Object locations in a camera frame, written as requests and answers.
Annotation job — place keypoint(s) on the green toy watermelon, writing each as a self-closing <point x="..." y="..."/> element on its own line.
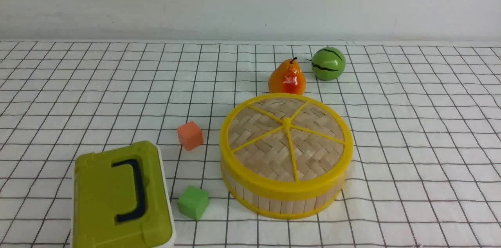
<point x="328" y="63"/>

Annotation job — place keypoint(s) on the white grid tablecloth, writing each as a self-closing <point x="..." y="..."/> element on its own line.
<point x="425" y="119"/>

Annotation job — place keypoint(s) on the yellow bamboo steamer basket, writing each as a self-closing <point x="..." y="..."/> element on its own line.
<point x="279" y="208"/>

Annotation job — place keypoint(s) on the orange toy pear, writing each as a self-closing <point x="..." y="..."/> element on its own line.
<point x="287" y="78"/>

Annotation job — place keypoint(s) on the orange foam cube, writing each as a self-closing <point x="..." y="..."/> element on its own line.
<point x="190" y="135"/>

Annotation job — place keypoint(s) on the green foam cube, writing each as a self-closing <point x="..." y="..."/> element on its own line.
<point x="193" y="202"/>

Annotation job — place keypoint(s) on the olive green lidded box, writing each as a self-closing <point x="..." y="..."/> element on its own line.
<point x="120" y="199"/>

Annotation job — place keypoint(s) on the yellow woven steamer lid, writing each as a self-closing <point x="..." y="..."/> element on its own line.
<point x="286" y="147"/>

